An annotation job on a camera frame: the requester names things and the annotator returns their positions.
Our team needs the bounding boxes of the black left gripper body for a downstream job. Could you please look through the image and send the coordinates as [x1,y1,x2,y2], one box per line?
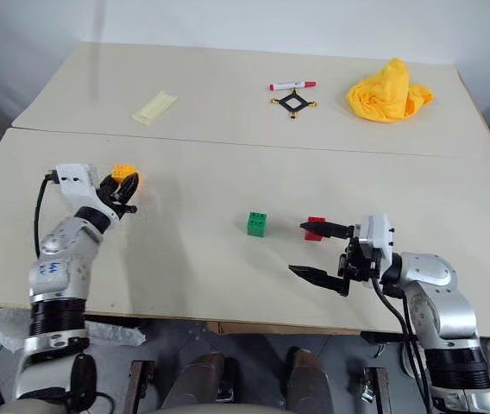
[97,184,139,216]

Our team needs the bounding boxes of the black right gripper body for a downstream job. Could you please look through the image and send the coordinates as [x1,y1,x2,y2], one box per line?
[337,235,380,285]

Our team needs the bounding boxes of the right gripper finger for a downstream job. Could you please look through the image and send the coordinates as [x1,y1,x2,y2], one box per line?
[298,221,357,240]
[288,264,350,298]

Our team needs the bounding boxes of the orange toy brick cube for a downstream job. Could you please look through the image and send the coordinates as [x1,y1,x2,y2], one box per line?
[110,164,143,194]

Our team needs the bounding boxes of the red toy brick cube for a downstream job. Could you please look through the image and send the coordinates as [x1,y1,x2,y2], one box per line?
[304,216,327,242]

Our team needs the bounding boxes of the green toy brick cube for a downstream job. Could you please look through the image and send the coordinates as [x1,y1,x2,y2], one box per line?
[246,210,268,238]

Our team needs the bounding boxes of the cream flat plastic strip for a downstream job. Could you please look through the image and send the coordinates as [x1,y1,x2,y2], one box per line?
[130,91,179,124]

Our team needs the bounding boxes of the dark rounded shape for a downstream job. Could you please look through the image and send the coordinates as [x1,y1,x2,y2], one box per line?
[161,350,238,411]
[285,347,333,413]

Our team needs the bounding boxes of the crumpled yellow cloth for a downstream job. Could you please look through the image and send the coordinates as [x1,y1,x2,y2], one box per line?
[345,57,436,124]

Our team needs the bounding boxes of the red and white marker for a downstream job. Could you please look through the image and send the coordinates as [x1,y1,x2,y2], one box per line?
[269,79,318,92]

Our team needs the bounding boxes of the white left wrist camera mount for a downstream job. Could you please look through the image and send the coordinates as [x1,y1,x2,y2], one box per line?
[53,163,122,222]

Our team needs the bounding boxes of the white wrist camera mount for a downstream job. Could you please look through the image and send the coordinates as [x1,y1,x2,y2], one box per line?
[354,213,396,265]
[53,163,122,222]

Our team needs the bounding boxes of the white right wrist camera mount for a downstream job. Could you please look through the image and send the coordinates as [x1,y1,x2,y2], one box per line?
[354,213,396,265]

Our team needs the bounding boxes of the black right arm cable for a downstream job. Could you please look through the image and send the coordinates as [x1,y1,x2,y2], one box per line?
[369,278,435,414]

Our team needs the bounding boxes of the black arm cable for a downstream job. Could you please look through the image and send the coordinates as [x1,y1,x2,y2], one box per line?
[369,278,435,414]
[33,172,60,260]

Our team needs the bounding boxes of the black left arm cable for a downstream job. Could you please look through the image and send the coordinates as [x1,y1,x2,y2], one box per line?
[33,172,60,260]

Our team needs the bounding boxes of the dark metal stand post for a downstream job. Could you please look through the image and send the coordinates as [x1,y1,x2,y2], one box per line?
[360,366,392,414]
[123,359,156,414]

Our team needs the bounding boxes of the black square frame yellow tips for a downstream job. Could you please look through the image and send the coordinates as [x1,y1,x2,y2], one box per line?
[271,87,318,120]

